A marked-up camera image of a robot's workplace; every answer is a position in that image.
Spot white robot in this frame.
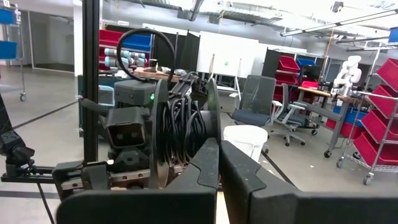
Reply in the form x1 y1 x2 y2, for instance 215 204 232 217
332 55 363 97

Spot wooden desk grey legs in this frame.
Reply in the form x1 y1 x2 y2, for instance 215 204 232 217
295 86 354 159

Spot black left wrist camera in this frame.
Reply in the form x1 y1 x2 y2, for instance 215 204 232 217
104 106 146 149

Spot grey wrist housing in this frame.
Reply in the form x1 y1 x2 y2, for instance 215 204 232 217
114 79 157 106

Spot black partition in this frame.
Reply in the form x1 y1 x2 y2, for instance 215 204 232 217
154 29 201 74

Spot blue storage bin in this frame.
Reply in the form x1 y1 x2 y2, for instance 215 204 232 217
123 33 153 52
0 8 16 25
388 26 398 44
0 40 18 60

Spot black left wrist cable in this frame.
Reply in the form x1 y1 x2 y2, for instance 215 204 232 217
116 27 176 84

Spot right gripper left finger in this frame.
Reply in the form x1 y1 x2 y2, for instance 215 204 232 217
55 138 221 224

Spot whiteboard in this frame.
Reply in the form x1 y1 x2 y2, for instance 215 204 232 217
196 30 259 78

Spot thin black cord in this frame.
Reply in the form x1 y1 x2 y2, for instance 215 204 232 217
161 93 208 164

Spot grey mesh office chair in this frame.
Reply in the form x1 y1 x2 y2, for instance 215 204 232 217
231 74 277 128

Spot wooden board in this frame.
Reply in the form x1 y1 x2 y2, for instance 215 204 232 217
133 67 175 82

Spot red storage bin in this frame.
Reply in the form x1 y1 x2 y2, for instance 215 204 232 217
360 108 398 142
353 132 398 167
368 83 398 118
376 57 398 91
98 29 124 47
277 55 301 73

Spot white trash bin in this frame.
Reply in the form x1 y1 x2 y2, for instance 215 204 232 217
223 124 269 164

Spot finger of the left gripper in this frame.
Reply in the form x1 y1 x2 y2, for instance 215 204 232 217
53 161 110 200

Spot rolling metal rack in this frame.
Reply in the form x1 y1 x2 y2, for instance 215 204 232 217
0 4 27 103

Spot ceiling light strip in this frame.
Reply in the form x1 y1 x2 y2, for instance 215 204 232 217
279 9 398 37

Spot metal wire rack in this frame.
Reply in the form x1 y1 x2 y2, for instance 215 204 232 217
335 46 398 186

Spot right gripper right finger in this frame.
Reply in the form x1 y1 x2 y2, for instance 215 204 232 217
220 139 398 224

